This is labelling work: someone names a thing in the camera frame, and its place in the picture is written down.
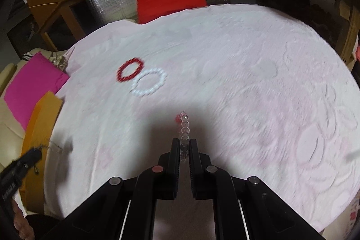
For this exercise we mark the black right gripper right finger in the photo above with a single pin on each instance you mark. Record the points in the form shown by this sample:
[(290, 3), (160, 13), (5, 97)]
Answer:
[(244, 208)]

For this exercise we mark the magenta cushion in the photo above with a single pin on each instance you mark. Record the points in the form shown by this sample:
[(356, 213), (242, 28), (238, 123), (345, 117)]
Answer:
[(37, 77)]

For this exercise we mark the orange cardboard box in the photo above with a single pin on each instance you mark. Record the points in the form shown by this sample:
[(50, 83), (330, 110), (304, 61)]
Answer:
[(37, 136)]

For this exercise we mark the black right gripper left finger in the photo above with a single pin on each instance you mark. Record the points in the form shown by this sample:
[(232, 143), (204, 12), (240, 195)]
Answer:
[(125, 209)]

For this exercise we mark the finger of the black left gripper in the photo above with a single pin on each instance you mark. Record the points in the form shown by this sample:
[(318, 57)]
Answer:
[(13, 175)]

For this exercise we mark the beige leather armchair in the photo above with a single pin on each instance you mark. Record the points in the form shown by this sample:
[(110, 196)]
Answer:
[(12, 136)]

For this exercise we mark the person left hand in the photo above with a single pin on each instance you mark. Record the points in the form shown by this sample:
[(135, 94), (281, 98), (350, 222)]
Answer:
[(21, 224)]

